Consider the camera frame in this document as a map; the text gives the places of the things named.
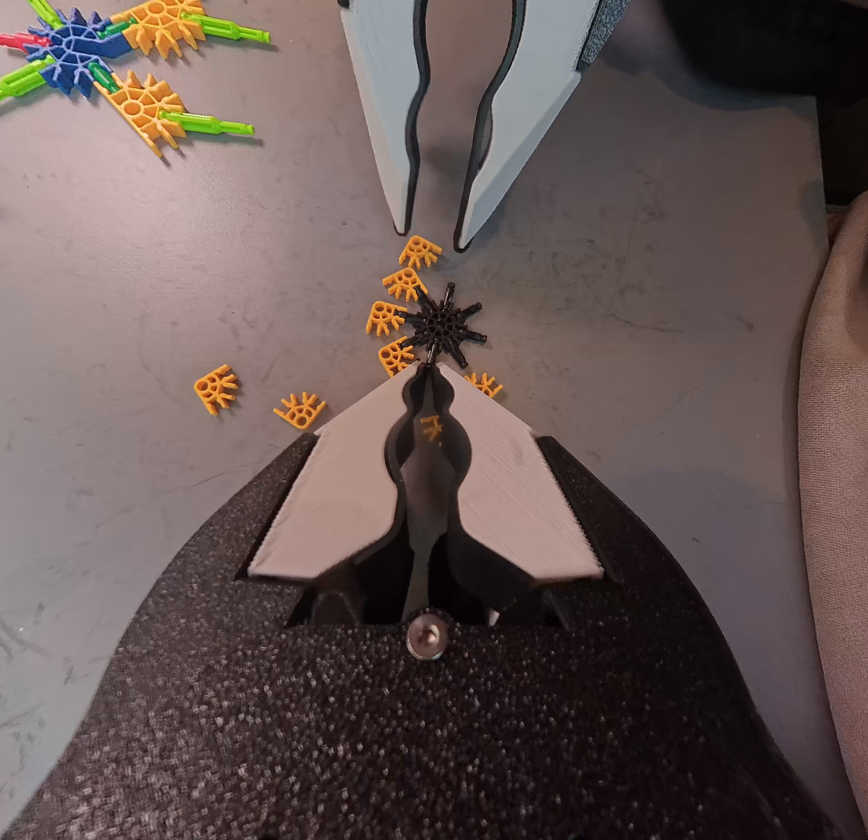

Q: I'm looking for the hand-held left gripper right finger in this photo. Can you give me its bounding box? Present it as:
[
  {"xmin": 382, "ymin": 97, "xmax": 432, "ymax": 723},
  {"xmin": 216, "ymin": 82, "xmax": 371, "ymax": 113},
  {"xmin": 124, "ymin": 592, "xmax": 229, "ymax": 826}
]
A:
[{"xmin": 434, "ymin": 363, "xmax": 604, "ymax": 581}]

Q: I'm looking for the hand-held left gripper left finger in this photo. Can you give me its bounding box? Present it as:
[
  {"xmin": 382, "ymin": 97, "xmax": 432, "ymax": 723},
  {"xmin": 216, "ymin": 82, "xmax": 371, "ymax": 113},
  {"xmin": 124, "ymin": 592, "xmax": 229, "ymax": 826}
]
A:
[{"xmin": 247, "ymin": 364, "xmax": 428, "ymax": 580}]

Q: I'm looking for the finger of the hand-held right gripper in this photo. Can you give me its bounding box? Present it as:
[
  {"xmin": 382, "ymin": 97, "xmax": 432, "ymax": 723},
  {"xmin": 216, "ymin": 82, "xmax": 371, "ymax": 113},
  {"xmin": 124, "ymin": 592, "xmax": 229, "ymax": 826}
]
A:
[
  {"xmin": 339, "ymin": 0, "xmax": 439, "ymax": 238},
  {"xmin": 453, "ymin": 0, "xmax": 613, "ymax": 253}
]

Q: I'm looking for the black snowflake connector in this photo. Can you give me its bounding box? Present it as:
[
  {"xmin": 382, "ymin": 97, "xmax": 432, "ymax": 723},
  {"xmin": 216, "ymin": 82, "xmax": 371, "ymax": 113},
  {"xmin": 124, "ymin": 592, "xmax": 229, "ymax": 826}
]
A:
[{"xmin": 405, "ymin": 283, "xmax": 488, "ymax": 370}]

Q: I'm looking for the blue yellow green toy assembly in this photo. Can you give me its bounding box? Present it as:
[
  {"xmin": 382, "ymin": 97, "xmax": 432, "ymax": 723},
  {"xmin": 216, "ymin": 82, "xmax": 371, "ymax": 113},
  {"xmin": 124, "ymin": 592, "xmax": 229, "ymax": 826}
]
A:
[{"xmin": 0, "ymin": 0, "xmax": 272, "ymax": 158}]

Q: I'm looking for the beige sweatshirt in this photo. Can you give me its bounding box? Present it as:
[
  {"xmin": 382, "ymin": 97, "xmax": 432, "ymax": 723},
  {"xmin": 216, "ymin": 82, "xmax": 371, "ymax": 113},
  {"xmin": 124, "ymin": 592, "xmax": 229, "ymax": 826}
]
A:
[{"xmin": 797, "ymin": 189, "xmax": 868, "ymax": 814}]

